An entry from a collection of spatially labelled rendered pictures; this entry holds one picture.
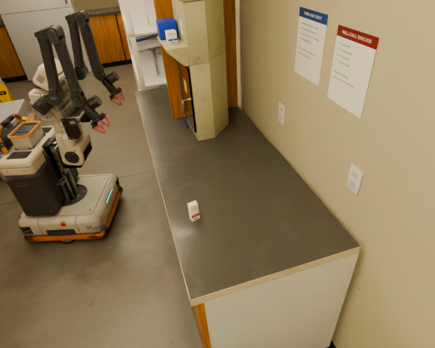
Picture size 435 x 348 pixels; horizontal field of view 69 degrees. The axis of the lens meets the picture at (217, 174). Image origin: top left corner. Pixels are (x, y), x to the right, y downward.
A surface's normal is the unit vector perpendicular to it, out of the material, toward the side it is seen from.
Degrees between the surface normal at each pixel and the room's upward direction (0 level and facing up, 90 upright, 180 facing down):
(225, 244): 0
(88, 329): 0
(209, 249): 0
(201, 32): 90
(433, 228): 90
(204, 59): 90
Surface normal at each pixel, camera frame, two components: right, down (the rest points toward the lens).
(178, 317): -0.06, -0.80
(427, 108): -0.95, 0.22
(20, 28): 0.29, 0.56
